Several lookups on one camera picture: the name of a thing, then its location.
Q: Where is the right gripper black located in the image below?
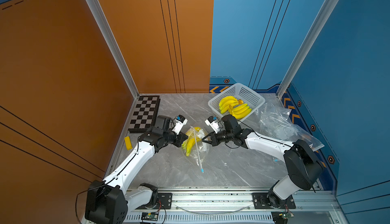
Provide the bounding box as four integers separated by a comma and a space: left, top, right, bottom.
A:
201, 130, 234, 146

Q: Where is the yellow banana bunch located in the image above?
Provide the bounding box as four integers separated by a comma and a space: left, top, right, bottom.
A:
219, 96, 243, 114
181, 127, 205, 157
229, 103, 252, 120

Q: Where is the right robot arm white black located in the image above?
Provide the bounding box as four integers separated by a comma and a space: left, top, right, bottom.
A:
202, 115, 325, 209

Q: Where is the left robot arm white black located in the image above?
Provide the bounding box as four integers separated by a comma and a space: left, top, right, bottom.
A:
84, 115, 188, 224

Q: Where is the black brown checkerboard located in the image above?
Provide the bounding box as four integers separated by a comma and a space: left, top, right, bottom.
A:
128, 95, 160, 133

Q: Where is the small yellow block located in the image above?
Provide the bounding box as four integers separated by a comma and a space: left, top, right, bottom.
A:
125, 136, 133, 151

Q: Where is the white perforated plastic basket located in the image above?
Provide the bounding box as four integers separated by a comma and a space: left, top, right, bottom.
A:
208, 83, 265, 122

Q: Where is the left green circuit board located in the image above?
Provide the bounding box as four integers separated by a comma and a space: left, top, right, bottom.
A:
140, 212, 159, 224

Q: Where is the green circuit board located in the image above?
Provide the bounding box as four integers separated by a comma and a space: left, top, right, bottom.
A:
140, 212, 159, 224
278, 212, 294, 224

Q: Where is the right green circuit board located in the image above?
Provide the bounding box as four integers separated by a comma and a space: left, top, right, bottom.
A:
278, 212, 294, 224

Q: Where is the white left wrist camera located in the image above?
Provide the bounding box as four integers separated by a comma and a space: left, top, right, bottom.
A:
172, 115, 188, 135

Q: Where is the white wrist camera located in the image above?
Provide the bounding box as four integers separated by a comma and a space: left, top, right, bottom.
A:
172, 115, 188, 135
205, 116, 220, 133

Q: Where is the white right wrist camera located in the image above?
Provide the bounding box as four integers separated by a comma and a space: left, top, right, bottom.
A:
205, 116, 220, 133

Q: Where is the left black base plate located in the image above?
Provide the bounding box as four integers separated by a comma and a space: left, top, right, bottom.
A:
137, 193, 173, 210

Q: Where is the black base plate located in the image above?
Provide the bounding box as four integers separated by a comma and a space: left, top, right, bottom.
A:
137, 193, 173, 210
251, 192, 296, 209

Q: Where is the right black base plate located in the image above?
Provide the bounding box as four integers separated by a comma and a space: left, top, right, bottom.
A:
251, 192, 296, 209

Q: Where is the left aluminium corner post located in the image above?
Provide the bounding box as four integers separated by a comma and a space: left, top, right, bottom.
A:
85, 0, 139, 98

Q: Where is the aluminium corner post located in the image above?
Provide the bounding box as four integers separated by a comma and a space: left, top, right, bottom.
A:
85, 0, 139, 98
276, 0, 339, 99

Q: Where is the right aluminium corner post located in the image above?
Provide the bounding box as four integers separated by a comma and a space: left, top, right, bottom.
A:
276, 0, 339, 99

